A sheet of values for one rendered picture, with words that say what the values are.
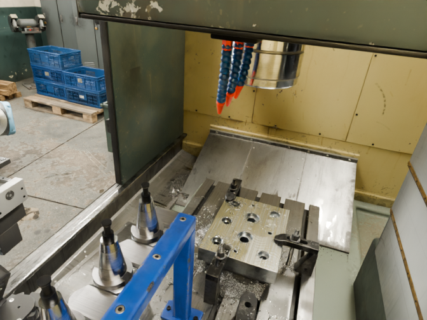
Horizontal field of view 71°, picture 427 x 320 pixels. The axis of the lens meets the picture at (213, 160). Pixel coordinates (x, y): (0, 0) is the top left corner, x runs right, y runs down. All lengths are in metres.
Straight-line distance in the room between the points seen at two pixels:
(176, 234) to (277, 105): 1.30
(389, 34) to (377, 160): 1.56
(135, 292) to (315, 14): 0.44
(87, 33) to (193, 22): 5.35
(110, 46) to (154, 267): 0.92
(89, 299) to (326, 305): 1.00
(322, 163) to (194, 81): 0.89
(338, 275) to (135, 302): 1.10
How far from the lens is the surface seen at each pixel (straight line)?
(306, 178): 1.74
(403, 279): 0.95
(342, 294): 1.41
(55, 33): 6.14
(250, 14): 0.36
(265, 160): 1.78
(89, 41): 5.73
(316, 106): 1.76
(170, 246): 0.57
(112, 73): 1.29
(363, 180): 1.94
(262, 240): 0.95
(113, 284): 0.53
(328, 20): 0.35
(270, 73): 0.62
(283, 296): 0.95
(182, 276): 0.73
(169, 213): 0.65
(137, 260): 0.57
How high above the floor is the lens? 1.63
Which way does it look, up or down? 29 degrees down
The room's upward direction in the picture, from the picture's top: 5 degrees clockwise
